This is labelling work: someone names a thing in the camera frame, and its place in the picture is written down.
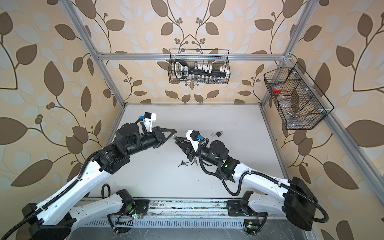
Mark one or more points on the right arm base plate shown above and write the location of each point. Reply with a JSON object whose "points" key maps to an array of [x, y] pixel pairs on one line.
{"points": [[238, 209]]}

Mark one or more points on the black tool set in basket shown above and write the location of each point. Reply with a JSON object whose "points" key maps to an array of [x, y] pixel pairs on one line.
{"points": [[182, 70]]}

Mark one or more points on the right wall wire basket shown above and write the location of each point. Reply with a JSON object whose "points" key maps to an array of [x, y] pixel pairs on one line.
{"points": [[302, 105]]}

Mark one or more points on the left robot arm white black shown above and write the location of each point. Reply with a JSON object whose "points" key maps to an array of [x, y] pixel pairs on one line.
{"points": [[57, 216]]}

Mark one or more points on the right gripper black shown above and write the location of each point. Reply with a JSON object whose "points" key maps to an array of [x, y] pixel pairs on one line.
{"points": [[187, 149]]}

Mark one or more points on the aluminium frame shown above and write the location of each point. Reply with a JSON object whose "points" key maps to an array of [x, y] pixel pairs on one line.
{"points": [[359, 159]]}

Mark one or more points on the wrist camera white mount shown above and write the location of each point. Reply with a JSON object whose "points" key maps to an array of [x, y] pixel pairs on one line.
{"points": [[194, 137], [147, 121]]}

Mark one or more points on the black padlock shackle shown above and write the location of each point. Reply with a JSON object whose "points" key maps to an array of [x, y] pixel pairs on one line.
{"points": [[217, 134]]}

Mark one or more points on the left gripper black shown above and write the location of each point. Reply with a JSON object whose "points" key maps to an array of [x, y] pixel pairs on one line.
{"points": [[159, 136]]}

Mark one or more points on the red capped item in basket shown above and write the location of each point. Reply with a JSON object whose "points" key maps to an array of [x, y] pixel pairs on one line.
{"points": [[277, 90]]}

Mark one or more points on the back wall wire basket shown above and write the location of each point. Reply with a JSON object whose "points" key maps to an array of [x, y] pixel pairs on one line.
{"points": [[215, 57]]}

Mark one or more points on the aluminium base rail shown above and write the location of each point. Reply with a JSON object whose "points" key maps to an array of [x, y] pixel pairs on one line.
{"points": [[172, 213]]}

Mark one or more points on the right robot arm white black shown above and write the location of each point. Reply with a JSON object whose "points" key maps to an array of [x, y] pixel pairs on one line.
{"points": [[293, 198]]}

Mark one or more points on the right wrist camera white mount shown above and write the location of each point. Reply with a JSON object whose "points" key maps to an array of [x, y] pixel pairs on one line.
{"points": [[194, 137]]}

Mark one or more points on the wall wire basket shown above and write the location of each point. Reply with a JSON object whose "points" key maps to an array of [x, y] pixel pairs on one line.
{"points": [[302, 105], [215, 57]]}

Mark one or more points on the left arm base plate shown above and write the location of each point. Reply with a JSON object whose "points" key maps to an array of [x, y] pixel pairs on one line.
{"points": [[132, 208]]}

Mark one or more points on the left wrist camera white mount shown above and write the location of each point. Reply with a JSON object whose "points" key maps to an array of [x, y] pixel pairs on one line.
{"points": [[147, 121]]}

